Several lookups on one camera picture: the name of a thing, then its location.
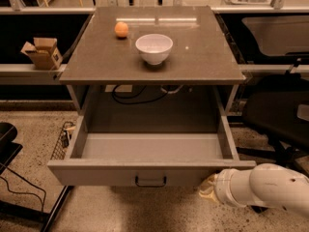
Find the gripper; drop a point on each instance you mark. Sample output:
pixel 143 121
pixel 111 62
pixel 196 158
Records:
pixel 222 187

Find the grey top drawer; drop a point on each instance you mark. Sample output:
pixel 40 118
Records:
pixel 146 160

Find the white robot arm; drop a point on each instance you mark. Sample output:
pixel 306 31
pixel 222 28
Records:
pixel 267 185

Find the black office chair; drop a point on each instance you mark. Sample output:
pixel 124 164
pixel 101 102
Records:
pixel 277 109

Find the white ceramic bowl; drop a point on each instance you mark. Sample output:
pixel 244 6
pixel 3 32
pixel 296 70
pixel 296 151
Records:
pixel 154 48

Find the orange fruit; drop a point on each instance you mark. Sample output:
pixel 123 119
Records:
pixel 121 29

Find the open cardboard box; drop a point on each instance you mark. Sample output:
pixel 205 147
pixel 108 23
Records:
pixel 43 53

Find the wire basket with items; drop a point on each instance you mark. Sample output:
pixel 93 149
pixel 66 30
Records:
pixel 63 141

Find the black stand with cable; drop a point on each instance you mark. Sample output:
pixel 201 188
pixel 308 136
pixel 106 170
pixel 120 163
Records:
pixel 8 151

